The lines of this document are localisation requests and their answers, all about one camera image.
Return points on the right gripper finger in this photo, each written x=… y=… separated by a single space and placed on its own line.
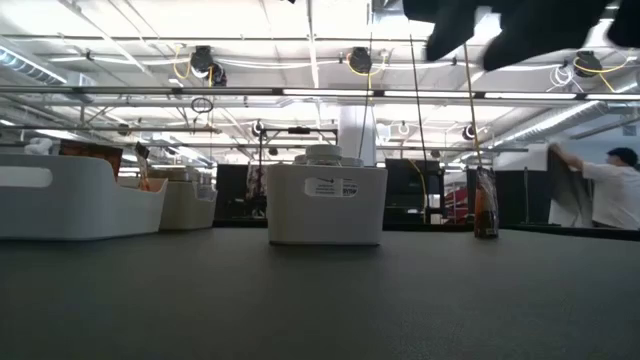
x=452 y=35
x=535 y=40

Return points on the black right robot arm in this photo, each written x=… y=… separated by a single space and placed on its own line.
x=625 y=20

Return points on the black partition panel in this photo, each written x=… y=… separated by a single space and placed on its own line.
x=405 y=190
x=235 y=190
x=520 y=197

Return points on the grey cloth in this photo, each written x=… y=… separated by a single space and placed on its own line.
x=567 y=195

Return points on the person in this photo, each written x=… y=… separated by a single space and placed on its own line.
x=615 y=190

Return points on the white plastic bin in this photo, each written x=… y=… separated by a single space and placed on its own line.
x=187 y=215
x=300 y=220
x=75 y=210

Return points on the white round object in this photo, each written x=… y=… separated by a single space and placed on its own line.
x=39 y=146

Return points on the silver ventilation duct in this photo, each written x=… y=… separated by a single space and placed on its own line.
x=25 y=62
x=550 y=122

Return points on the long metal light rail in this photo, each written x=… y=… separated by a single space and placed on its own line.
x=150 y=90

